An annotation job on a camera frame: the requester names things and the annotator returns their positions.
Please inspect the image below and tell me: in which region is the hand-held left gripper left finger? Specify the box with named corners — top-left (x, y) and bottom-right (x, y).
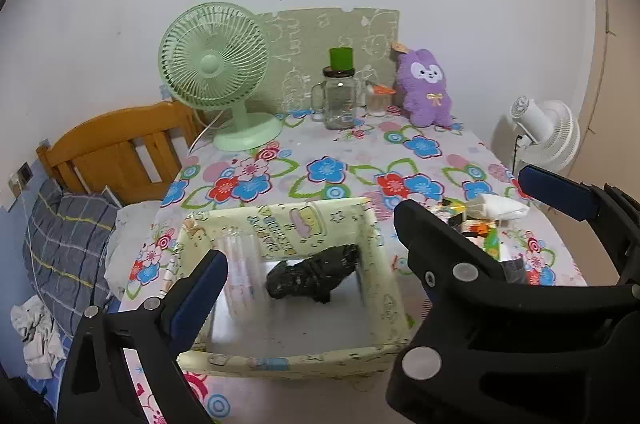
top-left (57, 249), bottom-right (229, 424)

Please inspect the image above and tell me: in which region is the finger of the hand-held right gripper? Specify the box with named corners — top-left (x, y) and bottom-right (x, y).
top-left (386, 199), bottom-right (640, 424)
top-left (517, 164), bottom-right (640, 287)

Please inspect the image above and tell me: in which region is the green soft toy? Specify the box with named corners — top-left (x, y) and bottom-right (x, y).
top-left (479, 224), bottom-right (502, 261)

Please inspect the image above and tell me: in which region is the pale yellow fabric storage basket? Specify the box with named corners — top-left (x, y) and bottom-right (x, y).
top-left (167, 198), bottom-right (413, 380)

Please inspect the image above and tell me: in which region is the white cloth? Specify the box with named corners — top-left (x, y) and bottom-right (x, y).
top-left (465, 193), bottom-right (531, 223)
top-left (10, 296), bottom-right (67, 380)

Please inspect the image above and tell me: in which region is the grey soft cloth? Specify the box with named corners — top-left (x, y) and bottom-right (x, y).
top-left (501, 255), bottom-right (527, 286)

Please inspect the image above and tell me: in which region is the clear plastic package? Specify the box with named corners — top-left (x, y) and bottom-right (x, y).
top-left (220, 228), bottom-right (271, 322)

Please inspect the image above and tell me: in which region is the white standing fan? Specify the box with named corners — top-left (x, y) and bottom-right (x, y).
top-left (492, 96), bottom-right (582, 179)

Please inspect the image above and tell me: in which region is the white quilt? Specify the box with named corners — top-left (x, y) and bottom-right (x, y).
top-left (102, 201), bottom-right (168, 300)

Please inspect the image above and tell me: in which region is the black plastic bag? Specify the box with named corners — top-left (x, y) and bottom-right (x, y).
top-left (265, 244), bottom-right (362, 305)

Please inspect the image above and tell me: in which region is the floral tablecloth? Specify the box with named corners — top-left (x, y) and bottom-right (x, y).
top-left (117, 104), bottom-right (588, 424)

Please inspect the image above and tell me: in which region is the grey plaid pillow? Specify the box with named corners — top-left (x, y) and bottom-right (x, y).
top-left (22, 179), bottom-right (121, 340)

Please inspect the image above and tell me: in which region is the purple plush bunny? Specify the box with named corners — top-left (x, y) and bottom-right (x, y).
top-left (392, 43), bottom-right (456, 128)

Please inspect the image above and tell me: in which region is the small glass jar orange bow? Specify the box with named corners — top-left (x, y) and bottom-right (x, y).
top-left (364, 80), bottom-right (397, 118)

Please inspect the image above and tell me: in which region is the crumpled white cloth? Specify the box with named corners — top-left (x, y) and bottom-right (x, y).
top-left (10, 296), bottom-right (67, 380)

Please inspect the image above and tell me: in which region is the blue checked bed sheet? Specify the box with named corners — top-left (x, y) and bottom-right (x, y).
top-left (20, 329), bottom-right (76, 415)

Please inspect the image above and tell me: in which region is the glass mason jar mug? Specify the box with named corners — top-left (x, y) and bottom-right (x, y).
top-left (311, 69), bottom-right (362, 131)

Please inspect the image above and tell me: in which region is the wooden bed headboard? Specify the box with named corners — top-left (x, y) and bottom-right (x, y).
top-left (36, 100), bottom-right (206, 207)

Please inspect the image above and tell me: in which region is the green plastic cup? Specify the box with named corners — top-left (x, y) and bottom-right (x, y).
top-left (328, 47), bottom-right (354, 71)

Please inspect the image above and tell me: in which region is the green desk fan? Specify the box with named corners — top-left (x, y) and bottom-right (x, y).
top-left (158, 2), bottom-right (284, 151)

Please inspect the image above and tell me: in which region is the black fan cable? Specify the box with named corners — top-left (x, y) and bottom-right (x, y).
top-left (511, 134), bottom-right (525, 176)

